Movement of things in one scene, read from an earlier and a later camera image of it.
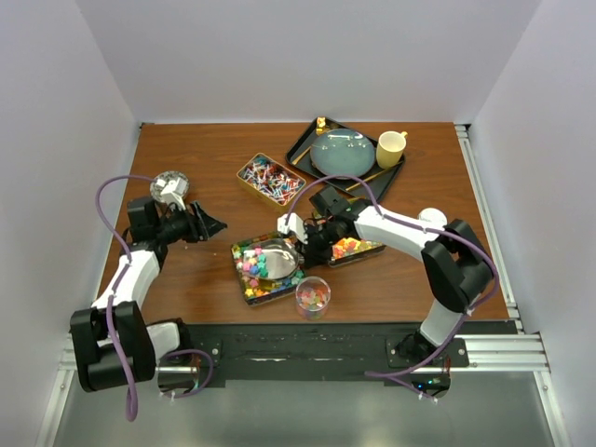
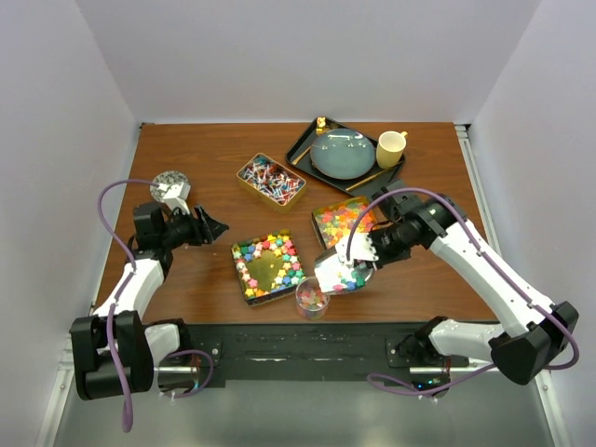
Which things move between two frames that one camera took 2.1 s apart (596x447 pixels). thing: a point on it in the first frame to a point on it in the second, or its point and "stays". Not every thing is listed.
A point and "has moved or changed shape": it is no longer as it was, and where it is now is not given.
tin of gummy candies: [346, 250] has moved or changed shape
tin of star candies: [255, 289] stays
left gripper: [200, 225] stays
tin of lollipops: [271, 182] stays
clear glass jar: [312, 298] stays
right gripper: [312, 254] to [383, 257]
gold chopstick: [367, 179] stays
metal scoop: [272, 259] to [336, 276]
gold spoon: [320, 125] stays
